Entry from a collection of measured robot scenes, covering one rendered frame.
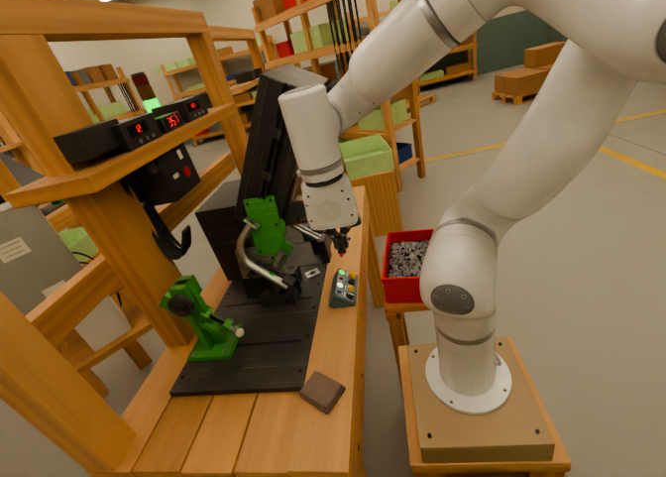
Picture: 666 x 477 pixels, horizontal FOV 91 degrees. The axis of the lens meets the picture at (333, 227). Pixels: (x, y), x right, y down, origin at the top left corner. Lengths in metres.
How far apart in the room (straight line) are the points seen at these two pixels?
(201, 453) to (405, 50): 0.97
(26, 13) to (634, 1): 1.14
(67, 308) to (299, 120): 0.81
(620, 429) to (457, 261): 1.57
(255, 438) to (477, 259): 0.70
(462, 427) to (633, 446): 1.23
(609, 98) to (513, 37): 10.38
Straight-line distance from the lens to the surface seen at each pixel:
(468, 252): 0.57
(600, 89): 0.54
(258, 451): 0.97
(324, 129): 0.58
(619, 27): 0.42
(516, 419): 0.88
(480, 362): 0.79
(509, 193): 0.53
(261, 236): 1.20
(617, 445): 1.99
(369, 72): 0.50
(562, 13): 0.45
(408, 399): 0.97
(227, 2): 10.48
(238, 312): 1.30
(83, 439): 1.08
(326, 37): 4.28
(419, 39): 0.48
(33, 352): 0.97
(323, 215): 0.64
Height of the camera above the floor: 1.67
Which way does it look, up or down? 29 degrees down
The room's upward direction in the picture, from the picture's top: 15 degrees counter-clockwise
